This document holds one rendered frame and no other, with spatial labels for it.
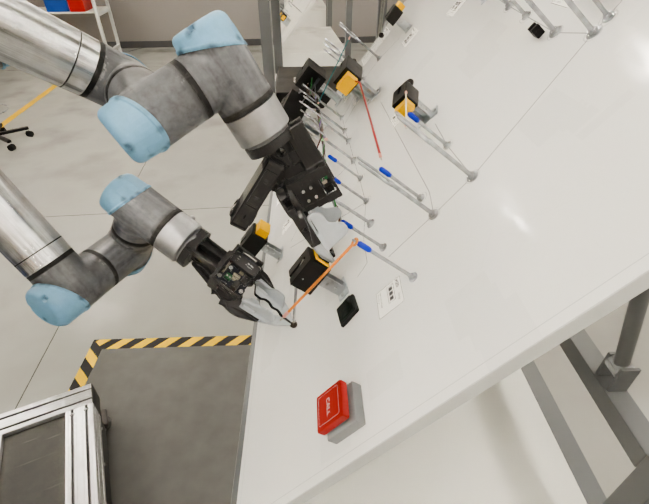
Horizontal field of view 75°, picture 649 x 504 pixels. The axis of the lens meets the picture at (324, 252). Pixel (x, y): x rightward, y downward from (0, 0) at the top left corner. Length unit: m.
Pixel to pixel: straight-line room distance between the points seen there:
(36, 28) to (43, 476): 1.41
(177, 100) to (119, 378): 1.74
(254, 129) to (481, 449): 0.71
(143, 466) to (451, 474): 1.27
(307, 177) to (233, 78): 0.15
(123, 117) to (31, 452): 1.45
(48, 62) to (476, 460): 0.91
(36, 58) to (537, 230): 0.58
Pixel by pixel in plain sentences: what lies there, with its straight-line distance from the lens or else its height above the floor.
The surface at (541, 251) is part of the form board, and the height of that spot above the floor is 1.33.
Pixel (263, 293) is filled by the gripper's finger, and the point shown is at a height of 1.09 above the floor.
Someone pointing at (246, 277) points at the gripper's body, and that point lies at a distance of 0.68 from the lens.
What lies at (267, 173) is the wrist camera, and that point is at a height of 1.32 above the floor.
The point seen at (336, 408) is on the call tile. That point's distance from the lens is 0.54.
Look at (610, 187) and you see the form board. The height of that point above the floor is 1.40.
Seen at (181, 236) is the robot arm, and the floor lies 1.20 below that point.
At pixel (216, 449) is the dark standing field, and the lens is 1.83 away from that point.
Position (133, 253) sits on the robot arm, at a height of 1.15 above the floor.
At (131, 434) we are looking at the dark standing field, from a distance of 1.96.
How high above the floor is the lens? 1.58
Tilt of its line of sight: 38 degrees down
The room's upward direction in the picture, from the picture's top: straight up
